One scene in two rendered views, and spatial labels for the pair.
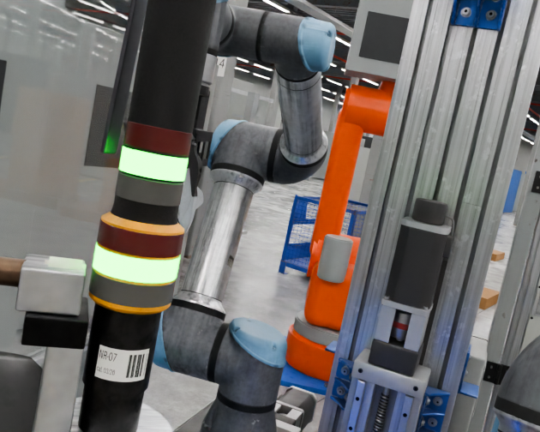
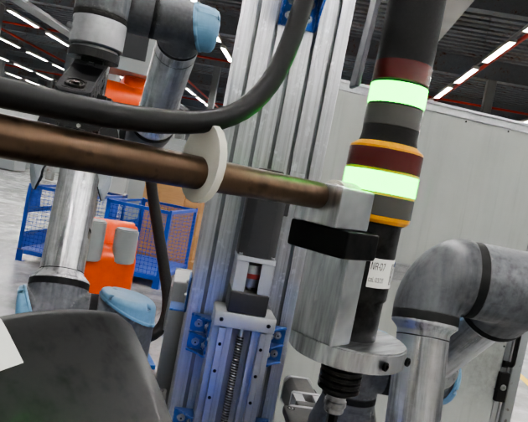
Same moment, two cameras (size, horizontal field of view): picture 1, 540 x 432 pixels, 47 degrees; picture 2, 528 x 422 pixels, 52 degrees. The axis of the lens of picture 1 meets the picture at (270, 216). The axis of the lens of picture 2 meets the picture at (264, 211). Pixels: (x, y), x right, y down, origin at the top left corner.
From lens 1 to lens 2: 29 cm
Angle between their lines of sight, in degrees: 28
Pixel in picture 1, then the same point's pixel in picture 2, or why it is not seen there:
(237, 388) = not seen: hidden behind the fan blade
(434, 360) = (272, 302)
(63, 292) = (363, 209)
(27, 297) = (344, 215)
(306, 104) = (179, 82)
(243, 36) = (139, 12)
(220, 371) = not seen: hidden behind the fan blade
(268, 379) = (144, 339)
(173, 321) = (42, 298)
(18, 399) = (133, 353)
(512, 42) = (323, 43)
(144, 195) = (413, 121)
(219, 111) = not seen: outside the picture
